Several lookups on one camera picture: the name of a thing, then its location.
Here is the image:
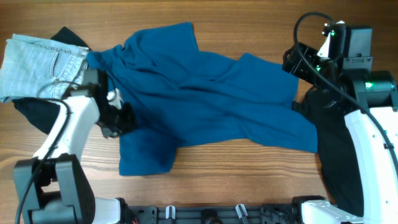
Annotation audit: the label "blue t-shirt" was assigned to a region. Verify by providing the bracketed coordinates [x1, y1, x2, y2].
[86, 22, 318, 176]

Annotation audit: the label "light blue folded jeans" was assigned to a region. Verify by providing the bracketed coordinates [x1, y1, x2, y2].
[1, 34, 89, 103]

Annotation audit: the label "black garment right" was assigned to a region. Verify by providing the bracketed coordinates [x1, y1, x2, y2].
[292, 87, 364, 217]

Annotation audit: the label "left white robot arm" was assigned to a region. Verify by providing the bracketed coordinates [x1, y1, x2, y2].
[13, 70, 139, 223]

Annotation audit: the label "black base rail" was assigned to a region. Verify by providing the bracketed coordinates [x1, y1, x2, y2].
[130, 203, 299, 224]

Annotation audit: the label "black folded garment left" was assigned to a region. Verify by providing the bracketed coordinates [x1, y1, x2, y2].
[12, 27, 91, 134]

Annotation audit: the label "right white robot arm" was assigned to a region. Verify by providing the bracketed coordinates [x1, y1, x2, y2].
[283, 22, 397, 223]

